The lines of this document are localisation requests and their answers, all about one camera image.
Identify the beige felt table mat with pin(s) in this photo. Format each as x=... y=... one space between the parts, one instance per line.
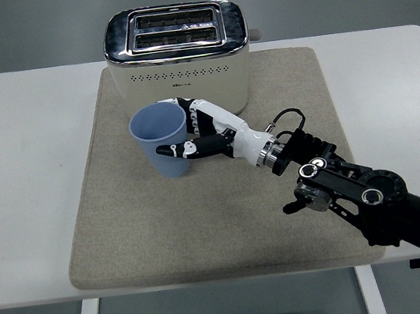
x=203 y=223

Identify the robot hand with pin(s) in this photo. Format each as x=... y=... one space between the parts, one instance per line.
x=226 y=129

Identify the blue ribbed water cup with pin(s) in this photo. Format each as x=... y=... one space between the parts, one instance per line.
x=151 y=124

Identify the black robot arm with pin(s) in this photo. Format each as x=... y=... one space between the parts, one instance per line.
x=414 y=211

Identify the cream and chrome toaster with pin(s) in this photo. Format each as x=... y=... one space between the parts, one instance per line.
x=178 y=64

